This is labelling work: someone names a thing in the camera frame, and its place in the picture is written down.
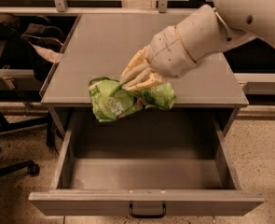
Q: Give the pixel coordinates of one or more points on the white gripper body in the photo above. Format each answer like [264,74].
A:
[167,54]

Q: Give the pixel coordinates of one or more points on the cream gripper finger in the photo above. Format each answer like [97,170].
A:
[141,78]
[139,66]

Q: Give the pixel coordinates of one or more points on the green rice chip bag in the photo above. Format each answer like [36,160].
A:
[111,102]

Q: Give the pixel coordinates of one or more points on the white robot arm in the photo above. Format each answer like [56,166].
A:
[226,25]

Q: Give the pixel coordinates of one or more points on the grey open top drawer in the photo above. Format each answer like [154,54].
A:
[177,157]

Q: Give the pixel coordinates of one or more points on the dark bag with white lining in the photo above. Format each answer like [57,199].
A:
[45,43]

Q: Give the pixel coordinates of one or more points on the grey cabinet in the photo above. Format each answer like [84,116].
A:
[103,44]

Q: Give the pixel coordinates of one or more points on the metal window railing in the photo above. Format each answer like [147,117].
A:
[96,0]

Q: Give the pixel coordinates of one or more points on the black office chair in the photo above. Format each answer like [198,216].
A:
[19,89]

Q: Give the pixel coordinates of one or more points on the black drawer handle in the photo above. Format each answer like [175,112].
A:
[147,210]

